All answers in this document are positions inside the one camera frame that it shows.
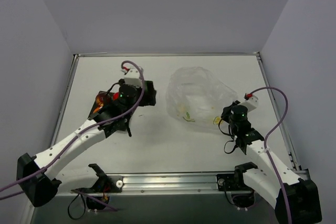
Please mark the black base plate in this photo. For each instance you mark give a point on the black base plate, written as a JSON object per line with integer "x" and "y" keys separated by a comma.
{"x": 228, "y": 182}
{"x": 104, "y": 184}

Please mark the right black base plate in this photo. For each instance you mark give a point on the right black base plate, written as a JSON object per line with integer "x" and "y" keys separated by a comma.
{"x": 228, "y": 182}

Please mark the translucent plastic bag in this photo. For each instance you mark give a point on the translucent plastic bag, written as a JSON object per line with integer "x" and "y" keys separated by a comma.
{"x": 195, "y": 97}

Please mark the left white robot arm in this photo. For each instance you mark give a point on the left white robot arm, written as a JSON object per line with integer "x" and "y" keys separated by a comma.
{"x": 36, "y": 175}

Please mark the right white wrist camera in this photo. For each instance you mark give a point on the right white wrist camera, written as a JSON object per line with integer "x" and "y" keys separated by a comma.
{"x": 251, "y": 102}

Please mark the aluminium front rail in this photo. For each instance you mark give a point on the aluminium front rail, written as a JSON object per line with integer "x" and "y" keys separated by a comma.
{"x": 147, "y": 184}

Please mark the dark brown fake fruit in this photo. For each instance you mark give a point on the dark brown fake fruit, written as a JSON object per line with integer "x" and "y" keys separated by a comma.
{"x": 102, "y": 98}

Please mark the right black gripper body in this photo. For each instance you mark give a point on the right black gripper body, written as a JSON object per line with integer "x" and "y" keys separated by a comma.
{"x": 226, "y": 112}

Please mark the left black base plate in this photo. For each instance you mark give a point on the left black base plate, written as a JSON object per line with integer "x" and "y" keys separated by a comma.
{"x": 104, "y": 184}

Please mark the red fake apple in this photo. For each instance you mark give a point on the red fake apple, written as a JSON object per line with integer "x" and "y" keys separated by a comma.
{"x": 115, "y": 96}

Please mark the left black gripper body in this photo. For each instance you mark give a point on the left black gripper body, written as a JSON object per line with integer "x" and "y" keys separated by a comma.
{"x": 148, "y": 93}

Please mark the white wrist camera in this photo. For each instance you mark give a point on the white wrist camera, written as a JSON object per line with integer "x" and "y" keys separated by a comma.
{"x": 251, "y": 102}
{"x": 132, "y": 76}

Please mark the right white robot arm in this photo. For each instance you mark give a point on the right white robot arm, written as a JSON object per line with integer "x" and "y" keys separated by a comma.
{"x": 293, "y": 198}

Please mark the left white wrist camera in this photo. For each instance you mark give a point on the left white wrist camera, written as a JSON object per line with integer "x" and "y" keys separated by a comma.
{"x": 132, "y": 76}

